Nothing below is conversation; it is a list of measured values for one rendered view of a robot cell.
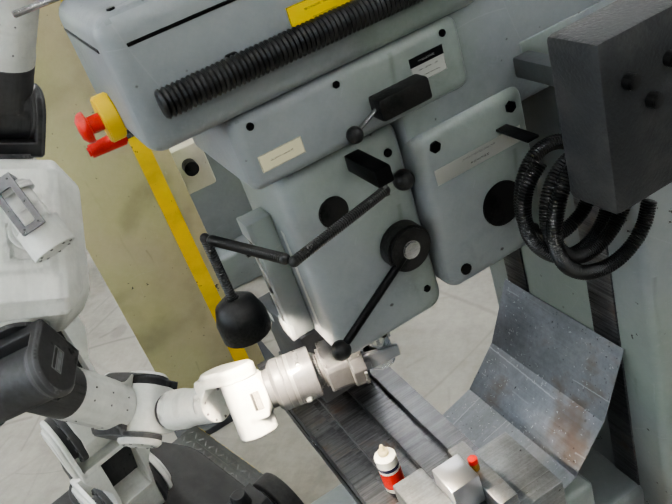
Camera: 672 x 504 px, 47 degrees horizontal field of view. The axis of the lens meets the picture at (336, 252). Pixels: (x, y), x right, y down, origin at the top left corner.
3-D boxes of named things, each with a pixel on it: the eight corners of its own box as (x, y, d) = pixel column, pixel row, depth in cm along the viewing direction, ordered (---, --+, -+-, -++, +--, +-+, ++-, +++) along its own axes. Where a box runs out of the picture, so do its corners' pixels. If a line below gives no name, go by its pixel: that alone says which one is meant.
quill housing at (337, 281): (347, 369, 113) (274, 181, 96) (289, 310, 130) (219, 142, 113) (451, 305, 118) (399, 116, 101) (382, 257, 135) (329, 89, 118)
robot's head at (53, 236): (33, 271, 116) (37, 257, 108) (-8, 216, 115) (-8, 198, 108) (70, 247, 119) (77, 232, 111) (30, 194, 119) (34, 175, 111)
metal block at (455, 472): (460, 517, 123) (452, 492, 120) (439, 494, 128) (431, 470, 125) (486, 499, 125) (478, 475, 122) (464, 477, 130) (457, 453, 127)
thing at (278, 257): (206, 246, 100) (202, 238, 99) (214, 240, 100) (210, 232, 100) (296, 270, 88) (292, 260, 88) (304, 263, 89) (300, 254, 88)
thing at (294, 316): (293, 341, 117) (245, 226, 106) (283, 330, 120) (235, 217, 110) (316, 328, 118) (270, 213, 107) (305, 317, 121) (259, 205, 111)
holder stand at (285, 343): (326, 404, 167) (297, 334, 157) (283, 359, 185) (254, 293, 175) (372, 375, 170) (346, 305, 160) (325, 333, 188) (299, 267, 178)
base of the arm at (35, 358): (10, 439, 123) (-46, 426, 113) (3, 366, 129) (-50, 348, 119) (88, 402, 120) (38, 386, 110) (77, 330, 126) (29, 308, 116)
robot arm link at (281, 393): (282, 358, 122) (215, 385, 121) (307, 421, 123) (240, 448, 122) (281, 347, 133) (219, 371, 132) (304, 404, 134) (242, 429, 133)
